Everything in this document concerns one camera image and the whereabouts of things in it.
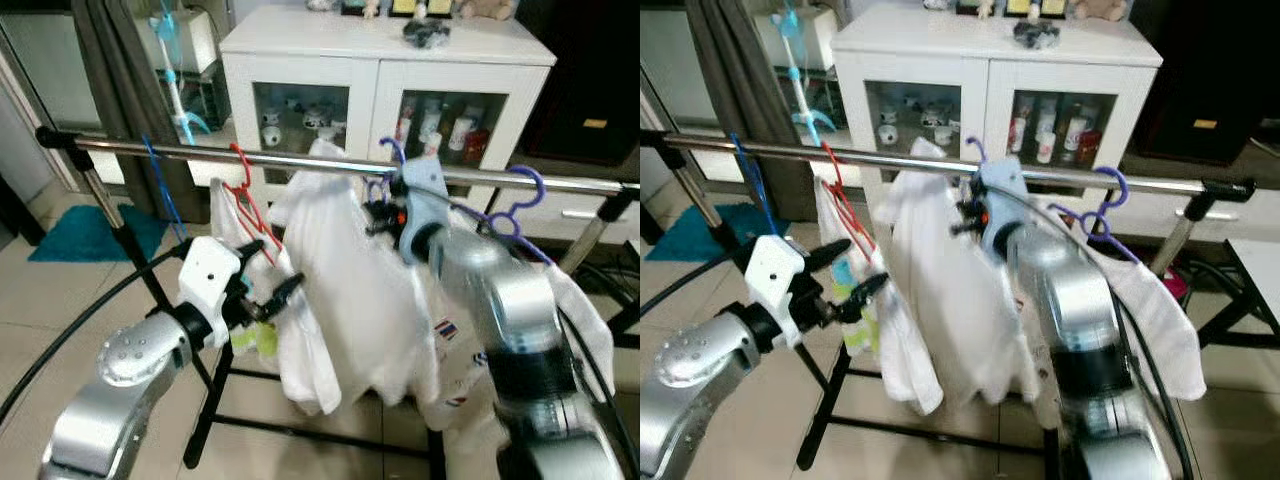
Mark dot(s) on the white garment with green print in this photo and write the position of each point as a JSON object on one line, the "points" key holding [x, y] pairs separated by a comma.
{"points": [[300, 370], [910, 370]]}

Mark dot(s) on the brown teddy bear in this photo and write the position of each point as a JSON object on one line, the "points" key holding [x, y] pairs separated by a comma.
{"points": [[488, 8], [1100, 8]]}

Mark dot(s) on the white turquoise standing pole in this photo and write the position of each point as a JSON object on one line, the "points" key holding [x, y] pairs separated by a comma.
{"points": [[176, 95], [797, 95]]}

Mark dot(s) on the plain white shirt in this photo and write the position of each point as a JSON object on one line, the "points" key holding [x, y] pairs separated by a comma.
{"points": [[950, 300], [350, 290]]}

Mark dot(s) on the small black object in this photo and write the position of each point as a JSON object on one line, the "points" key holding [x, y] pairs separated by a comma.
{"points": [[1036, 35], [427, 35]]}

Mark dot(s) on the teal rug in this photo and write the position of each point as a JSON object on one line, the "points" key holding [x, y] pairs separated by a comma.
{"points": [[80, 235], [700, 235]]}

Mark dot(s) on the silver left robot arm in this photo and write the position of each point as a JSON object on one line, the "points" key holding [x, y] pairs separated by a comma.
{"points": [[690, 400], [110, 400]]}

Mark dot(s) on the white glass-door cabinet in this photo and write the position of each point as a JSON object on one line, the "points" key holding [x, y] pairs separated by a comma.
{"points": [[985, 75], [375, 75]]}

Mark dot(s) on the red hanger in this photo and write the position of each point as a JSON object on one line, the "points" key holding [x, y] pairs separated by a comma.
{"points": [[840, 185], [247, 180]]}

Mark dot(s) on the bluish right wrist camera mount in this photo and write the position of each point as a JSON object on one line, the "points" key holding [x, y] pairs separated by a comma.
{"points": [[1002, 200], [420, 200]]}

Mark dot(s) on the metal clothes rack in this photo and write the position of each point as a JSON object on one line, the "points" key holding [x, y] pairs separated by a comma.
{"points": [[200, 152], [800, 152]]}

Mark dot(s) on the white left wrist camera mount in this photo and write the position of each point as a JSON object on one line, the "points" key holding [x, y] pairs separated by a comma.
{"points": [[772, 270], [210, 270]]}

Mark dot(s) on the white mug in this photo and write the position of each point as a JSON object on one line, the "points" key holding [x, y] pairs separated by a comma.
{"points": [[271, 136], [888, 136]]}

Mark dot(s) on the red can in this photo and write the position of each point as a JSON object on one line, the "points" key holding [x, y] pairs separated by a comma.
{"points": [[1088, 148], [477, 147]]}

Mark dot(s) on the dark curtain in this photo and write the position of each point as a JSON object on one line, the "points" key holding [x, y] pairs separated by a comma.
{"points": [[115, 70], [730, 70]]}

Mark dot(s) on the large black speaker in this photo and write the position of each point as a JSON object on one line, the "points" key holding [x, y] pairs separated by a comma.
{"points": [[590, 70], [1200, 70]]}

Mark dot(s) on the white appliance box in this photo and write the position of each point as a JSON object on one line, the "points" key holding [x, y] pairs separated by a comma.
{"points": [[815, 45], [195, 45]]}

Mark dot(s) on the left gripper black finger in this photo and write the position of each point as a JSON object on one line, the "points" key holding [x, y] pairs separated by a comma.
{"points": [[828, 256], [283, 296], [860, 296], [253, 254]]}

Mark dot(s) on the grey table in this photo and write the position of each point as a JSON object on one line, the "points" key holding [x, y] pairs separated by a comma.
{"points": [[1255, 265]]}

